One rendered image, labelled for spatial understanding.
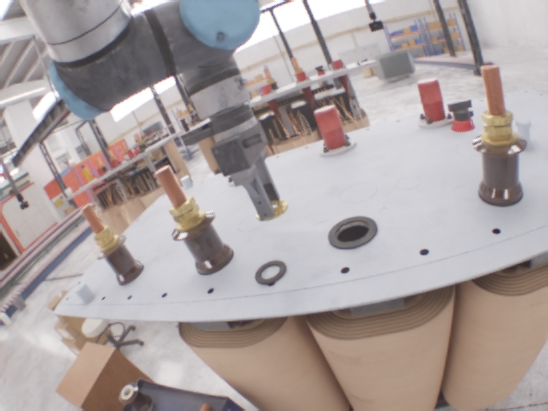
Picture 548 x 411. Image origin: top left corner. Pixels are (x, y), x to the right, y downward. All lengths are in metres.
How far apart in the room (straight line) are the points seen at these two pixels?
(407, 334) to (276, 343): 0.34
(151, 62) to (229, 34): 0.08
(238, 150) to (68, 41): 0.27
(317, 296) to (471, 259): 0.21
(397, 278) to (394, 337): 0.32
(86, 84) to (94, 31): 0.06
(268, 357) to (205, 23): 0.76
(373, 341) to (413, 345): 0.11
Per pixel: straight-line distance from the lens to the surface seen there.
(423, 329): 0.68
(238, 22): 0.31
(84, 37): 0.26
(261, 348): 0.77
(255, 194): 0.45
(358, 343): 0.67
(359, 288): 0.37
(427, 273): 0.37
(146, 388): 1.21
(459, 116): 0.80
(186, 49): 0.30
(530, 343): 1.00
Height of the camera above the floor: 1.63
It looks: 24 degrees down
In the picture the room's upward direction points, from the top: 24 degrees counter-clockwise
